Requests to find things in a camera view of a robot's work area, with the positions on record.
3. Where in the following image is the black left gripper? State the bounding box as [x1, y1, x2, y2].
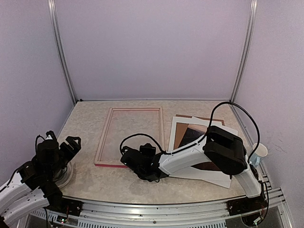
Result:
[48, 136, 81, 178]

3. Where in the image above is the pink wooden picture frame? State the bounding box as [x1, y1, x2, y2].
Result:
[94, 106, 166, 169]

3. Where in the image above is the clear acrylic glass sheet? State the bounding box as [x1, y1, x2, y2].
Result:
[99, 110, 162, 166]

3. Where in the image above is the dark landscape photo print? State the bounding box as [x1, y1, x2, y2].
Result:
[174, 124, 220, 171]

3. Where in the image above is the white photo mat board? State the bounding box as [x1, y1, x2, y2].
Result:
[168, 115, 232, 189]

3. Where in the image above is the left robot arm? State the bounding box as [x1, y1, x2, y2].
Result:
[0, 131, 82, 228]

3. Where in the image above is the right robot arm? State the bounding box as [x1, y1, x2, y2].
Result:
[119, 125, 268, 211]

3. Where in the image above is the brown cardboard backing board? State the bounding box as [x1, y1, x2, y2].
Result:
[173, 115, 225, 150]

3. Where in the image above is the light blue ceramic mug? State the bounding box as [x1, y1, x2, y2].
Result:
[249, 143, 268, 167]

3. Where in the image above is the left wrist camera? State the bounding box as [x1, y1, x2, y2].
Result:
[45, 131, 57, 141]

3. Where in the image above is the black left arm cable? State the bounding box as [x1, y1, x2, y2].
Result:
[35, 134, 47, 152]

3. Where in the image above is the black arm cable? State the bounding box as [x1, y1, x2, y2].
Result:
[35, 134, 47, 152]
[119, 102, 270, 221]

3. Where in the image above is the aluminium front rail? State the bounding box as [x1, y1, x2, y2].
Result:
[23, 187, 288, 228]

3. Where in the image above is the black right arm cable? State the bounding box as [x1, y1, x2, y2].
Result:
[119, 102, 270, 221]

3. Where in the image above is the left aluminium corner post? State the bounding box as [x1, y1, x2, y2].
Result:
[47, 0, 78, 105]

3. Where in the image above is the aluminium corner post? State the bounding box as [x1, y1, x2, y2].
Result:
[230, 0, 258, 102]
[47, 0, 78, 105]

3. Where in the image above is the right aluminium corner post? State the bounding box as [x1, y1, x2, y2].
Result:
[230, 0, 258, 102]

